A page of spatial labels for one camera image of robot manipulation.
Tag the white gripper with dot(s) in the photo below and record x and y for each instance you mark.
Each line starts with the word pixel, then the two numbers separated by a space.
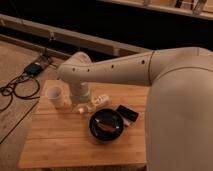
pixel 80 93

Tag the white plastic bottle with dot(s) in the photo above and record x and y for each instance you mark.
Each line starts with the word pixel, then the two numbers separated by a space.
pixel 97 103

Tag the black bowl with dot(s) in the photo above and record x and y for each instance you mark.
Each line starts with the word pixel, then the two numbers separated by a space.
pixel 108 117

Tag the black rectangular box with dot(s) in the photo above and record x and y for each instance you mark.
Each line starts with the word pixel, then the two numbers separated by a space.
pixel 127 114

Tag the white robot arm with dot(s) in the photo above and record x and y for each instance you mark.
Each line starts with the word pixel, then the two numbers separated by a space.
pixel 179 108

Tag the black power adapter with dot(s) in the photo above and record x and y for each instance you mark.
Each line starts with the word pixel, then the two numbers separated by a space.
pixel 33 69

